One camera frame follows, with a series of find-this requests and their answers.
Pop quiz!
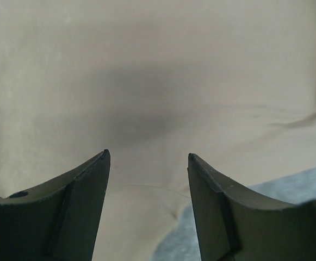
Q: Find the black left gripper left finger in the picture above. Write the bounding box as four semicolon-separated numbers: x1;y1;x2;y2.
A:
0;150;110;260

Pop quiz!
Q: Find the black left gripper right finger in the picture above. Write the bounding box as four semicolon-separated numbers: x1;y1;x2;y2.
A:
188;153;316;260

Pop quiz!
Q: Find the beige t shirt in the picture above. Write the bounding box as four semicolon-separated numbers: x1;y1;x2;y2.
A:
0;1;316;260

